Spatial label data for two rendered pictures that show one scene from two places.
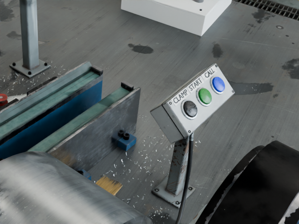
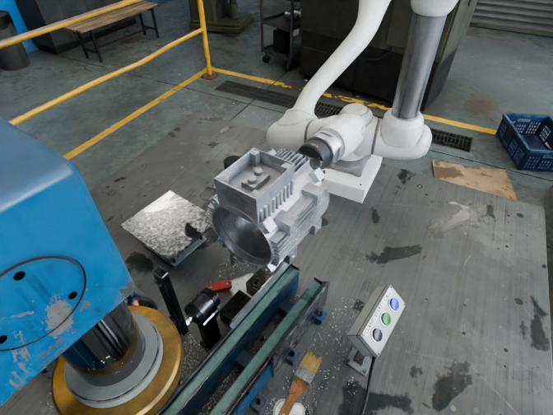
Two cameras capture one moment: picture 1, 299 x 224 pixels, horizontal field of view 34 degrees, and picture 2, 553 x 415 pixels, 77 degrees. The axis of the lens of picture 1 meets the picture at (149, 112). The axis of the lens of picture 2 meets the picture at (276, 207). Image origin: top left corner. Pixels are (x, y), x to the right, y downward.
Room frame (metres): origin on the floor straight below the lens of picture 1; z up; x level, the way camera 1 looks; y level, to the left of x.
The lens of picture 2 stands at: (0.26, 0.13, 1.85)
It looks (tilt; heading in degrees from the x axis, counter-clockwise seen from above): 44 degrees down; 6
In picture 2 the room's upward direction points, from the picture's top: straight up
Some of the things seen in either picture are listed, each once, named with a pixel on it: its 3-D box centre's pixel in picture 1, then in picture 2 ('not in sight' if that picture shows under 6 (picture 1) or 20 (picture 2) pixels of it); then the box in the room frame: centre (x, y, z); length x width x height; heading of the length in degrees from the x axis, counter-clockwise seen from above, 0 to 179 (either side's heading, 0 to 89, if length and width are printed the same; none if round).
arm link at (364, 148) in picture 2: not in sight; (353, 130); (1.61, -0.07, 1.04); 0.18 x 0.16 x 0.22; 76
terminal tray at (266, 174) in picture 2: not in sight; (256, 185); (0.77, 0.22, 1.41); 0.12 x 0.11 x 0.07; 150
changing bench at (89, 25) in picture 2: not in sight; (120, 31); (5.28, 2.84, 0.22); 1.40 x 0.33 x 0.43; 157
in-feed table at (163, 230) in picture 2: not in sight; (173, 232); (1.11, 0.61, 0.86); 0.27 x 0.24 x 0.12; 59
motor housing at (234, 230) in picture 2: not in sight; (269, 208); (0.81, 0.20, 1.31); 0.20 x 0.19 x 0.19; 150
